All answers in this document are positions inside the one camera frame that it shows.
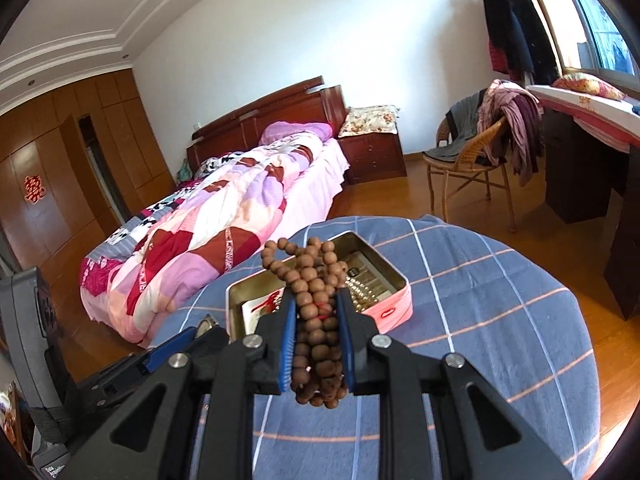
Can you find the red paper decoration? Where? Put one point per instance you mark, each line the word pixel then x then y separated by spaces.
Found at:
pixel 34 189

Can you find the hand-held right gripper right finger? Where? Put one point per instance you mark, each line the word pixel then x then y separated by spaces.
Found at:
pixel 346 355

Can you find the grey garment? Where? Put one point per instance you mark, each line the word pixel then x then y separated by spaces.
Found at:
pixel 462 115

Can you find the hanging dark coats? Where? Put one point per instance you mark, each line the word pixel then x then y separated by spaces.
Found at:
pixel 515 25

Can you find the floral red cushion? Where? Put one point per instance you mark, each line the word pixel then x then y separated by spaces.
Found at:
pixel 587 85

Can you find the window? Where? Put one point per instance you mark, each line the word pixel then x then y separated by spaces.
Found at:
pixel 595 20

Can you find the green bag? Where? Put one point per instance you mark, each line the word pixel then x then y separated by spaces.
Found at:
pixel 184 171

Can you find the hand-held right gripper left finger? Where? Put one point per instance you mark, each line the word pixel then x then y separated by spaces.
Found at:
pixel 286 355

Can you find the pink folded bedding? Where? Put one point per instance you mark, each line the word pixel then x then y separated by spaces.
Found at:
pixel 590 115

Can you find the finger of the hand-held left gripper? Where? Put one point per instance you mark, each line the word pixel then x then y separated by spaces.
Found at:
pixel 170 347

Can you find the dark desk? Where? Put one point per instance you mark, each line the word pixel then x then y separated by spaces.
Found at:
pixel 575 175

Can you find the wooden nightstand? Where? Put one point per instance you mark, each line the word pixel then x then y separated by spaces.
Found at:
pixel 372 155

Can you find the blue checked tablecloth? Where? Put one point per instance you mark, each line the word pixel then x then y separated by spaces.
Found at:
pixel 475 310

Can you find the wooden bed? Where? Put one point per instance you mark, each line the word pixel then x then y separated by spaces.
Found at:
pixel 280 105

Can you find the wooden wardrobe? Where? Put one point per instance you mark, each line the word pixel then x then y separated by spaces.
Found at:
pixel 50 135

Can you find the purple pillow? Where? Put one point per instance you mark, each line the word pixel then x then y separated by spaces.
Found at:
pixel 295 132

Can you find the wicker chair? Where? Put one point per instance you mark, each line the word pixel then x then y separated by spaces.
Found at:
pixel 470 160

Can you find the pink patchwork quilt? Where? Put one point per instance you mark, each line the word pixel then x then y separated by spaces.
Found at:
pixel 210 220

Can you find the floral pillow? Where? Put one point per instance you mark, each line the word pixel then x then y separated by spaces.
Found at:
pixel 370 120

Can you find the pink tin box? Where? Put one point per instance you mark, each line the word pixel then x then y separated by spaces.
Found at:
pixel 395 312

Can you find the pink and purple garments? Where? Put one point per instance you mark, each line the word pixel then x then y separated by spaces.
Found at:
pixel 515 120

